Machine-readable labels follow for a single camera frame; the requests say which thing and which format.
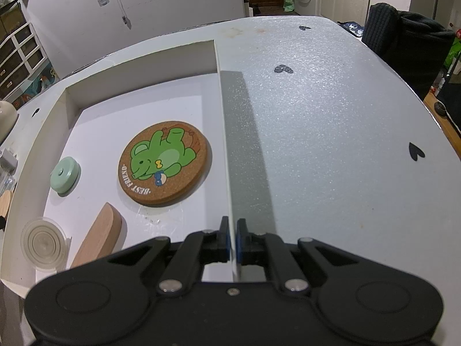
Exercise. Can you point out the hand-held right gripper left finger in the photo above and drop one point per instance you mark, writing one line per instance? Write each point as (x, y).
(227, 240)

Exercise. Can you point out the blue patterned bag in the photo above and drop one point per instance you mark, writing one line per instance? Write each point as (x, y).
(351, 29)

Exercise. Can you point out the dark jacket on chair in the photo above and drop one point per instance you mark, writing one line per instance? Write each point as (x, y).
(407, 43)

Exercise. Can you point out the white cat-shaped teapot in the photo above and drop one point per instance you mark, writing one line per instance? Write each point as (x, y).
(5, 118)

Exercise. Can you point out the clear round plastic lid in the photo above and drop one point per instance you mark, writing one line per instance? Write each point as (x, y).
(43, 243)

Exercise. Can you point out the teal printed cloth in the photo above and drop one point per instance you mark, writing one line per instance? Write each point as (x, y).
(38, 84)

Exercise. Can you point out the glass fish tank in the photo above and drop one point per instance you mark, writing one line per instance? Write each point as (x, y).
(65, 178)

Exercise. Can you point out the shallow white box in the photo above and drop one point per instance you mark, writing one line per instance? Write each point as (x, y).
(101, 129)

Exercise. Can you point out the small black round object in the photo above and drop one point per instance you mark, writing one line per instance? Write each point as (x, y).
(440, 108)

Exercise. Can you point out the clear plastic blister pack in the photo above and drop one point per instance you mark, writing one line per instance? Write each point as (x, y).
(6, 181)

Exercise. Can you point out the grey wall switch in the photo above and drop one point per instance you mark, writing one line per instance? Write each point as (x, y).
(103, 0)

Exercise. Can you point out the half-round wooden block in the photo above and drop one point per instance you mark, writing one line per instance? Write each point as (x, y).
(99, 232)

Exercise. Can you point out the white power adapter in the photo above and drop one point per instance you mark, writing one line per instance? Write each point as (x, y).
(7, 159)

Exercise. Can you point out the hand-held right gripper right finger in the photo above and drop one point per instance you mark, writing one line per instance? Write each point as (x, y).
(239, 242)

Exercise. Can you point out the white drawer unit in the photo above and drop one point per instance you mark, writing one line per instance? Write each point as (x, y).
(19, 56)

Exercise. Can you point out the round cork coaster green bear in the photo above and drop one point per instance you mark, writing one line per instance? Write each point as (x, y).
(165, 165)

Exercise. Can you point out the light wooden disc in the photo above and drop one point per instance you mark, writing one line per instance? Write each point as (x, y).
(5, 204)

